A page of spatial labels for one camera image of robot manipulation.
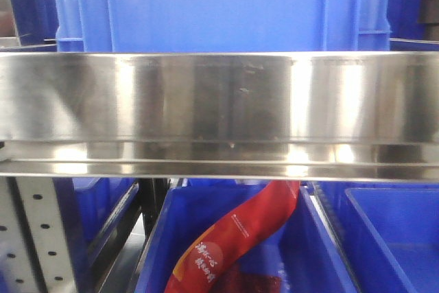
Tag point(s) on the red snack bag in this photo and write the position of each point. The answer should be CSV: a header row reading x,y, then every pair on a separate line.
x,y
232,236

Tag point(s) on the blue bin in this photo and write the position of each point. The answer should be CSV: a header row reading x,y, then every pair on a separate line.
x,y
299,257
388,232
100,204

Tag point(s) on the large blue crate on shelf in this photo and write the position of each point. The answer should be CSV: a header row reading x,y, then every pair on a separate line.
x,y
222,25

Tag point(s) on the perforated metal shelf post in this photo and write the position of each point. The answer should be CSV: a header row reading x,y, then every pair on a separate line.
x,y
34,248

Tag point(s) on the blue bin lower middle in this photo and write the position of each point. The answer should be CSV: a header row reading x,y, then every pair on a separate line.
x,y
299,257

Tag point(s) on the stainless steel shelf rail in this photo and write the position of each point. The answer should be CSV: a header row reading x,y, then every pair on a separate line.
x,y
310,115

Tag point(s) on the blue bin lower right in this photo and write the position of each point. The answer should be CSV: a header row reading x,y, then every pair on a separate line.
x,y
388,232

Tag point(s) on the blue bin lower left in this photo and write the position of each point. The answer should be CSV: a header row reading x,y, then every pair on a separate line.
x,y
100,204

